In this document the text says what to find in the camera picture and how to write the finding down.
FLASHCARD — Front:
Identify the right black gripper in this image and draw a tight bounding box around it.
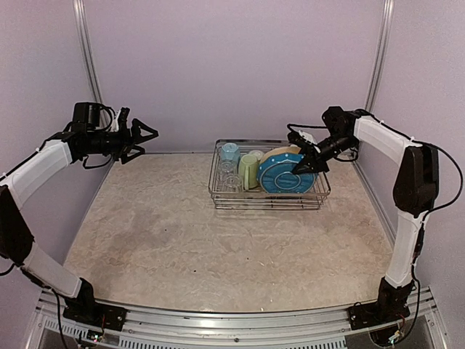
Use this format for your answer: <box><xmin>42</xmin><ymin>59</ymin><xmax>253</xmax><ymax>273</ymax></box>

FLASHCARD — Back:
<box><xmin>291</xmin><ymin>132</ymin><xmax>357</xmax><ymax>173</ymax></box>

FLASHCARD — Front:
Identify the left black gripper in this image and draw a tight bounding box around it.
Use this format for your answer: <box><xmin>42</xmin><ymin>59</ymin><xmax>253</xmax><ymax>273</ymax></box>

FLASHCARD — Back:
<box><xmin>88</xmin><ymin>118</ymin><xmax>158</xmax><ymax>164</ymax></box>

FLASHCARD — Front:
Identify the beige plate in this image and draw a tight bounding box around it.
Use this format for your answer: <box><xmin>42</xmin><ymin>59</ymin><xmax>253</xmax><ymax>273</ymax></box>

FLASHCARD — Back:
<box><xmin>270</xmin><ymin>145</ymin><xmax>301</xmax><ymax>156</ymax></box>

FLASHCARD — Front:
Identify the yellow dotted plate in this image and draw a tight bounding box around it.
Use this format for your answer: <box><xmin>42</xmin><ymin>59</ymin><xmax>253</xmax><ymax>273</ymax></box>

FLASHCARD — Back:
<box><xmin>260</xmin><ymin>149</ymin><xmax>275</xmax><ymax>164</ymax></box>

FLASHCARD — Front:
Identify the blue dotted plate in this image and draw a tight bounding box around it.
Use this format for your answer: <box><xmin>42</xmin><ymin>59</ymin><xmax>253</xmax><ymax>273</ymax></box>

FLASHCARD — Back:
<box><xmin>256</xmin><ymin>153</ymin><xmax>318</xmax><ymax>194</ymax></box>

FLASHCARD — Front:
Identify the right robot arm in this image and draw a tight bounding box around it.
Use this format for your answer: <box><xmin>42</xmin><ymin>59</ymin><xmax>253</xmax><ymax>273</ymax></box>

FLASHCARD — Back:
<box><xmin>287</xmin><ymin>106</ymin><xmax>439</xmax><ymax>323</ymax></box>

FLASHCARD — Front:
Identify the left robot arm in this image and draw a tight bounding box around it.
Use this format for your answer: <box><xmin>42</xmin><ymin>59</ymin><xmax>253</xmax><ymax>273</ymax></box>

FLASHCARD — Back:
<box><xmin>1</xmin><ymin>102</ymin><xmax>158</xmax><ymax>324</ymax></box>

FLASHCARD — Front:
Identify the green mug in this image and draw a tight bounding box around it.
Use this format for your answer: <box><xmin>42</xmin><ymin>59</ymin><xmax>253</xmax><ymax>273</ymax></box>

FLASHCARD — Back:
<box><xmin>238</xmin><ymin>154</ymin><xmax>259</xmax><ymax>190</ymax></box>

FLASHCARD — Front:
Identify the clear glass near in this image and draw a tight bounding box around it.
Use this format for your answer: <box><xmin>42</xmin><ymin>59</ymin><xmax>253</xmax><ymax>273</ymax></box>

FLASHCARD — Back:
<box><xmin>222</xmin><ymin>174</ymin><xmax>243</xmax><ymax>193</ymax></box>

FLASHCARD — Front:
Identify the light blue faceted cup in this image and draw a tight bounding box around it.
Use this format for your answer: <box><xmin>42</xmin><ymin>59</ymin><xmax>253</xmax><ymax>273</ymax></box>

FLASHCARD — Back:
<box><xmin>220</xmin><ymin>143</ymin><xmax>240</xmax><ymax>164</ymax></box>

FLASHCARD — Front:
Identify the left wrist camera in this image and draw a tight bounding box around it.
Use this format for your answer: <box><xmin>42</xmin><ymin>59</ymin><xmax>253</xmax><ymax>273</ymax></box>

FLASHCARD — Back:
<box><xmin>110</xmin><ymin>107</ymin><xmax>130</xmax><ymax>132</ymax></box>

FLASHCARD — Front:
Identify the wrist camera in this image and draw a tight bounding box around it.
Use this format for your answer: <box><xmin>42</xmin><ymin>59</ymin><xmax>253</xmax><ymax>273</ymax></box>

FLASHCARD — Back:
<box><xmin>287</xmin><ymin>130</ymin><xmax>316</xmax><ymax>150</ymax></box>
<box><xmin>110</xmin><ymin>107</ymin><xmax>130</xmax><ymax>132</ymax></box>

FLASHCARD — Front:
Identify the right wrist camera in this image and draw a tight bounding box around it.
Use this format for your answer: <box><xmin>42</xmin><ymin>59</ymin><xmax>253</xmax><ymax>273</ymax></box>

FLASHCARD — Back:
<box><xmin>287</xmin><ymin>130</ymin><xmax>316</xmax><ymax>150</ymax></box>

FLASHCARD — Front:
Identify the metal wire dish rack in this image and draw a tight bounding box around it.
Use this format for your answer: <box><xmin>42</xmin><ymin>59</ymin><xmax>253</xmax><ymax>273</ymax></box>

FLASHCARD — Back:
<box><xmin>209</xmin><ymin>139</ymin><xmax>331</xmax><ymax>210</ymax></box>

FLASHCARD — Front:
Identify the right corner aluminium post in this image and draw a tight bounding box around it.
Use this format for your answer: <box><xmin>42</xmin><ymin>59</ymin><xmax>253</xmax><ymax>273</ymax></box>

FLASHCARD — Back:
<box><xmin>365</xmin><ymin>0</ymin><xmax>395</xmax><ymax>112</ymax></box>

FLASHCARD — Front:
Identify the corner aluminium post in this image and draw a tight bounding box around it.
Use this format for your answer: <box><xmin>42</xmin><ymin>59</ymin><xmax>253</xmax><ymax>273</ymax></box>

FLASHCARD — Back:
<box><xmin>365</xmin><ymin>0</ymin><xmax>395</xmax><ymax>112</ymax></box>
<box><xmin>73</xmin><ymin>0</ymin><xmax>103</xmax><ymax>103</ymax></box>

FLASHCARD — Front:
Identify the left corner aluminium post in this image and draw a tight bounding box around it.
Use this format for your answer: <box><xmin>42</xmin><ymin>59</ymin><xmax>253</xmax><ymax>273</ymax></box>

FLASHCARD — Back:
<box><xmin>73</xmin><ymin>0</ymin><xmax>103</xmax><ymax>103</ymax></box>

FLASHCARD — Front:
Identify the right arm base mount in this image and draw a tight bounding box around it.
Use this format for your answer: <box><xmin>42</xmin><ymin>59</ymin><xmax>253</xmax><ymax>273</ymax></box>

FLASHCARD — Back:
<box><xmin>347</xmin><ymin>302</ymin><xmax>411</xmax><ymax>330</ymax></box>

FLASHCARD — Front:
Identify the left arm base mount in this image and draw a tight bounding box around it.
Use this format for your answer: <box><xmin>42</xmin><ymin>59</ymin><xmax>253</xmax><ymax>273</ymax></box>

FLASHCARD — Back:
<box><xmin>63</xmin><ymin>303</ymin><xmax>128</xmax><ymax>332</ymax></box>

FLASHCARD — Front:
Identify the aluminium front rail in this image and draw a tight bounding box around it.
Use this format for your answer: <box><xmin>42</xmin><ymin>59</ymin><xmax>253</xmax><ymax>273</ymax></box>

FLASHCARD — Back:
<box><xmin>21</xmin><ymin>288</ymin><xmax>450</xmax><ymax>348</ymax></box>

